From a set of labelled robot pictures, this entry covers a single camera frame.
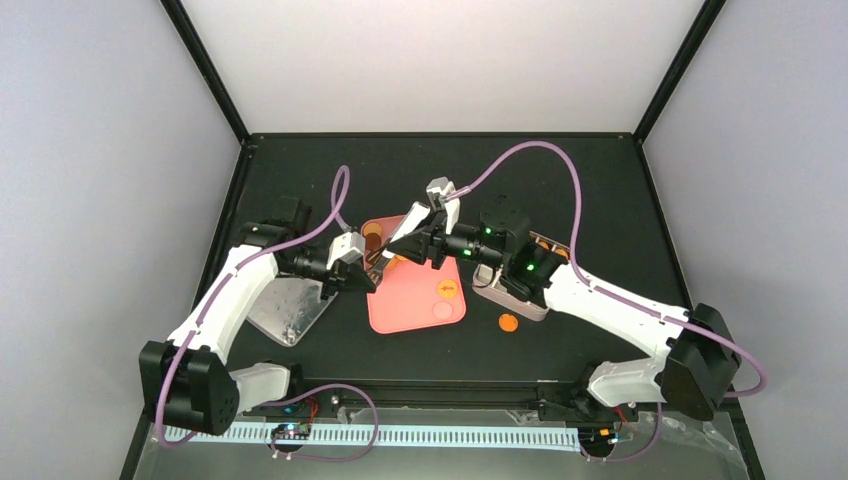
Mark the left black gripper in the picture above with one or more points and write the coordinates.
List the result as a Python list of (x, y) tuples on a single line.
[(344, 275)]

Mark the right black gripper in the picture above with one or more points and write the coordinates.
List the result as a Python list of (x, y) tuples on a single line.
[(427, 242)]

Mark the metal serving tongs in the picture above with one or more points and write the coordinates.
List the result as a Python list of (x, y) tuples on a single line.
[(380, 258)]

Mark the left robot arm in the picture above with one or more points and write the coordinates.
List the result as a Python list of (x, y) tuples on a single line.
[(185, 379)]

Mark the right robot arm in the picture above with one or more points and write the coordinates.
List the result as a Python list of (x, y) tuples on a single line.
[(689, 363)]

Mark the red marked dotted cracker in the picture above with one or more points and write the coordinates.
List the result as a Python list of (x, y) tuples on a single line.
[(448, 289)]

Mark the pink cookie tray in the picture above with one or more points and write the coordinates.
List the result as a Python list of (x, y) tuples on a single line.
[(405, 298)]

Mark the white divided cookie tin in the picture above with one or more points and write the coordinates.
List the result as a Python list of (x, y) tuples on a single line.
[(522, 291)]

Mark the clear plastic tin lid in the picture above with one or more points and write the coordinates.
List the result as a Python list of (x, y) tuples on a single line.
[(287, 308)]

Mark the pink round cookie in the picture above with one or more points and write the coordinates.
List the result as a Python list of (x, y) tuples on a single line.
[(442, 311)]

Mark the left base circuit board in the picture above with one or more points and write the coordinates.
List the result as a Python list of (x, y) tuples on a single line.
[(291, 432)]

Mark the base circuit board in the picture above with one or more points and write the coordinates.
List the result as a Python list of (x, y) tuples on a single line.
[(291, 432), (600, 436)]

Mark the right base circuit board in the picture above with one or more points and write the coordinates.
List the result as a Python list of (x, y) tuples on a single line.
[(600, 436)]

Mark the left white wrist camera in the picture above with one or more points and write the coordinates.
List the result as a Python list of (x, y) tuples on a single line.
[(348, 247)]

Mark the white slotted cable duct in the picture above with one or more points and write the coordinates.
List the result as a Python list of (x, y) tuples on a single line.
[(433, 436)]

